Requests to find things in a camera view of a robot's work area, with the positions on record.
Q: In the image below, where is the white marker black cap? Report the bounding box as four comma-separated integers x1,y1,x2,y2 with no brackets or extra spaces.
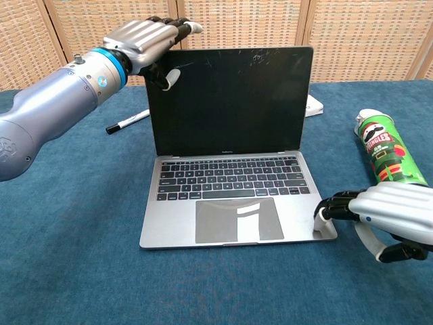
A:
105,108,151,135

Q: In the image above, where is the wooden woven folding screen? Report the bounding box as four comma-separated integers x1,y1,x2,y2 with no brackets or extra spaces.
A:
0,0,433,92

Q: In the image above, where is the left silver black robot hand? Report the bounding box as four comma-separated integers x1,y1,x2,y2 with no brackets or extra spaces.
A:
102,16,204,92

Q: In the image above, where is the green Pringles can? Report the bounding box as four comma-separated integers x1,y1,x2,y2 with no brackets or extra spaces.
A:
353,108,430,189

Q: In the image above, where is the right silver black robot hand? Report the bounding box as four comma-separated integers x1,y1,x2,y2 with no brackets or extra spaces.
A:
313,182,433,265

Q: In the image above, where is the white power adapter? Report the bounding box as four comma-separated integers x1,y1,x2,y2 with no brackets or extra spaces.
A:
305,94,325,118

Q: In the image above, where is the silver laptop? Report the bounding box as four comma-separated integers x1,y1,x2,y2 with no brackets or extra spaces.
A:
139,45,339,250

